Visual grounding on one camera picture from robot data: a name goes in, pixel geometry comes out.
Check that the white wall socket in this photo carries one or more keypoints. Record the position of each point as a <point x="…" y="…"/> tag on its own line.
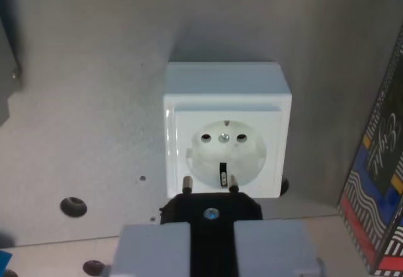
<point x="226" y="100"/>

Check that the colourful patterned box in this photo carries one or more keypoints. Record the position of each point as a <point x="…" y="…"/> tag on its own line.
<point x="381" y="195"/>

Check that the blue ribbed plastic wedge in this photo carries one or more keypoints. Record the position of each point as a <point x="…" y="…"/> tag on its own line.
<point x="4" y="257"/>

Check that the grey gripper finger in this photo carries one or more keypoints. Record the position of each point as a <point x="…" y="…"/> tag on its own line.
<point x="151" y="252"/>
<point x="270" y="252"/>

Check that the black two-pin power plug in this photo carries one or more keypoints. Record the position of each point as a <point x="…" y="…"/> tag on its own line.
<point x="212" y="229"/>

